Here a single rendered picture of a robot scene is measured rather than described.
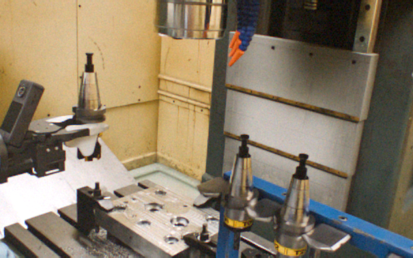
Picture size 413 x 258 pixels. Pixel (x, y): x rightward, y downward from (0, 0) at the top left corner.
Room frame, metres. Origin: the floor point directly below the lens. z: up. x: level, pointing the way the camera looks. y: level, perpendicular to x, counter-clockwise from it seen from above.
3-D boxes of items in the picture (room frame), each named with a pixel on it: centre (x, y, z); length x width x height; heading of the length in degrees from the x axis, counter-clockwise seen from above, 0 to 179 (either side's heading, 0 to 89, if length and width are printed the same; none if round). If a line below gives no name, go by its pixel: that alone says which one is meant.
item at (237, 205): (0.72, -0.07, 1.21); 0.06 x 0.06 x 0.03
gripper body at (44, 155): (0.74, 0.31, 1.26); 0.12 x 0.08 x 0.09; 139
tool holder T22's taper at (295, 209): (0.64, -0.15, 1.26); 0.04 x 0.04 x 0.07
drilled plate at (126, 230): (1.05, 0.09, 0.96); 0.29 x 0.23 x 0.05; 48
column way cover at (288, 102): (1.35, -0.24, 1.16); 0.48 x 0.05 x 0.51; 48
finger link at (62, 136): (0.77, 0.25, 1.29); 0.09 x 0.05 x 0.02; 125
